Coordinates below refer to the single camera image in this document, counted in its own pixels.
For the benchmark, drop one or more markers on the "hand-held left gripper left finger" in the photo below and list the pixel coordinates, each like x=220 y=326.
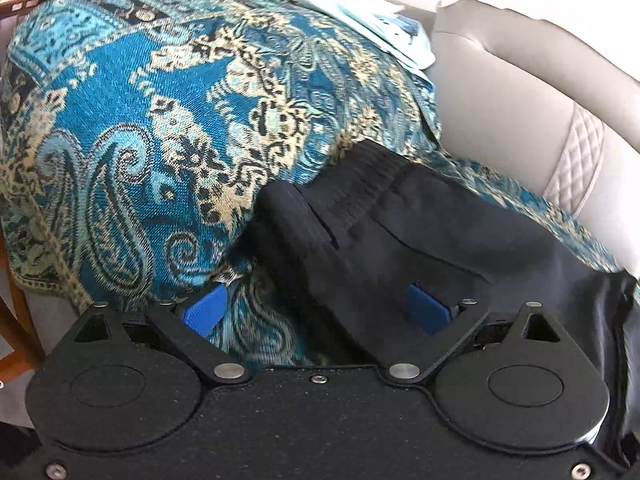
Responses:
x=206 y=310

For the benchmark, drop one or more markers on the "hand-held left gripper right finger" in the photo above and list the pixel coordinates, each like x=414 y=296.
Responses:
x=427 y=307

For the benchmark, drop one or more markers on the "black pants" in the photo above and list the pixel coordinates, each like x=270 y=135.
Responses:
x=400 y=220

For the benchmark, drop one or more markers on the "brown wooden chair leg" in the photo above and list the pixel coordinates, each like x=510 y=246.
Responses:
x=20 y=310

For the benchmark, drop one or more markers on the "teal paisley blanket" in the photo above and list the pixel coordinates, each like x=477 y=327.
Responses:
x=175 y=110

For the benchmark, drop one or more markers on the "beige leather sofa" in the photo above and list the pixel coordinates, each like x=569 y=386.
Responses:
x=500 y=110

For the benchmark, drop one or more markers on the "light blue cloth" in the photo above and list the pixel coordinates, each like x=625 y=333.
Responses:
x=380 y=20

